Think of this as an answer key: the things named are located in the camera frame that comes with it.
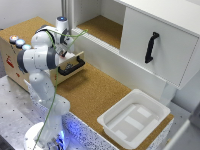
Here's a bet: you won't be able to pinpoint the wooden drawer box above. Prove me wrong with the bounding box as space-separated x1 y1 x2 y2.
0 16 85 93

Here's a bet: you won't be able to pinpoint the black door handle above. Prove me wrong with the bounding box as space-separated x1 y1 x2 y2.
144 31 161 65

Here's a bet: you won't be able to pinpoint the red button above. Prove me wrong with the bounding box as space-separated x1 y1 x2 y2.
8 35 19 45

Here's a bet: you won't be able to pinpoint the white plastic box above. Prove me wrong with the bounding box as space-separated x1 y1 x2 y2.
96 88 172 150

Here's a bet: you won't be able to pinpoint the green button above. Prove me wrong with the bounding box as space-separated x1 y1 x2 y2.
21 43 33 52

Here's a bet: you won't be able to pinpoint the white cabinet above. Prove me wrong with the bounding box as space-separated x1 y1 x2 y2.
61 0 200 108

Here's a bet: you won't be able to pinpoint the wooden drawer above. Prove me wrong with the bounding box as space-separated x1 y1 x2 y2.
55 49 87 81

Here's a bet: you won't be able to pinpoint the white sliding door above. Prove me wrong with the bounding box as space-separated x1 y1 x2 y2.
118 6 200 90

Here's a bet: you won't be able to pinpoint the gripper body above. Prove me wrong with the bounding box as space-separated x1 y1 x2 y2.
57 32 76 55

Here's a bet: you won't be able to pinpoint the green cable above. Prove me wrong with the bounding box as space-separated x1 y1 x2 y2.
32 28 89 150

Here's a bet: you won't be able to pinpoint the black drawer handle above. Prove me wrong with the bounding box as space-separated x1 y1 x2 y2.
57 55 86 77

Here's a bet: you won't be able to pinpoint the blue button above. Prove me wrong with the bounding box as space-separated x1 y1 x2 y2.
15 38 26 48

